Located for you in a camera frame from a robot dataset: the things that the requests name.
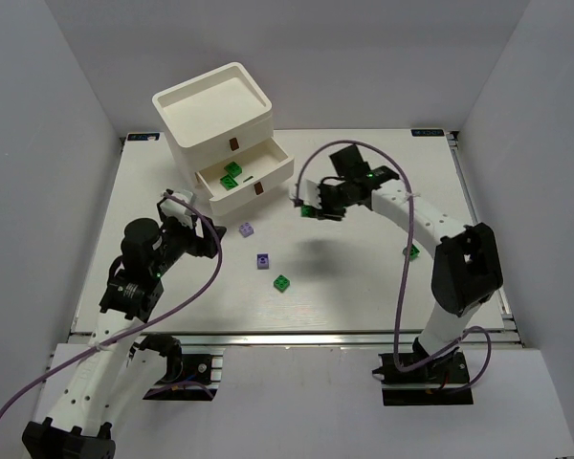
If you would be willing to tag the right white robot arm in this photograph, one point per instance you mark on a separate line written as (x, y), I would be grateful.
(466, 271)

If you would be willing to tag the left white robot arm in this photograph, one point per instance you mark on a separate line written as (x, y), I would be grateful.
(122, 365)

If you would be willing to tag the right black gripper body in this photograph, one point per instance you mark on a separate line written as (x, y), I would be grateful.
(325, 199)

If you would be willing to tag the aluminium table front rail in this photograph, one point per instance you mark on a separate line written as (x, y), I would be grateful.
(509, 337)

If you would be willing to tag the green square lego brick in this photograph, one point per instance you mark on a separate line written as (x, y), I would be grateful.
(282, 283)

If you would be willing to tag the green lego plate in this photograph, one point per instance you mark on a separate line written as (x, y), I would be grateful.
(228, 182)

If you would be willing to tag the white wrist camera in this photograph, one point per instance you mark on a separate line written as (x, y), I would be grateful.
(300, 188)
(170, 206)

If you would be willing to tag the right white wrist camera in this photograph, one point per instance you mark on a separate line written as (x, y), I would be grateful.
(300, 188)

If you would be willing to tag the purple upside-down lego brick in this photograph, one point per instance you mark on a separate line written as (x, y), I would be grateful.
(262, 261)

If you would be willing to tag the white drawer cabinet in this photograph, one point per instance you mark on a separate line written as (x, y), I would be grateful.
(212, 117)

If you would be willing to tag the purple studded lego brick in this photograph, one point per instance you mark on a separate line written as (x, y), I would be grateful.
(246, 229)

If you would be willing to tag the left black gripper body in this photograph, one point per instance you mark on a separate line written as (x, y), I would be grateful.
(203, 237)

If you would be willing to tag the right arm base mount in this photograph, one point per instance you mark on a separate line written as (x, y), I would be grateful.
(437, 383)

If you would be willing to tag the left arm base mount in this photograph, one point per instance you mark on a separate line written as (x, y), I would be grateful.
(191, 376)

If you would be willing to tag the green sloped lego brick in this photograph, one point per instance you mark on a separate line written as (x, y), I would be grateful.
(233, 169)

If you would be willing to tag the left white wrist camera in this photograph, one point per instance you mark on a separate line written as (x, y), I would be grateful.
(170, 206)

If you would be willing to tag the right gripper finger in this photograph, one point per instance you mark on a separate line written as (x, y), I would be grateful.
(331, 214)
(312, 198)

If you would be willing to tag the long green lego brick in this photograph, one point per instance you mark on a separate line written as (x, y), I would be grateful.
(308, 212)

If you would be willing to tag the white drawer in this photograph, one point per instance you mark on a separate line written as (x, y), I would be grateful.
(267, 162)

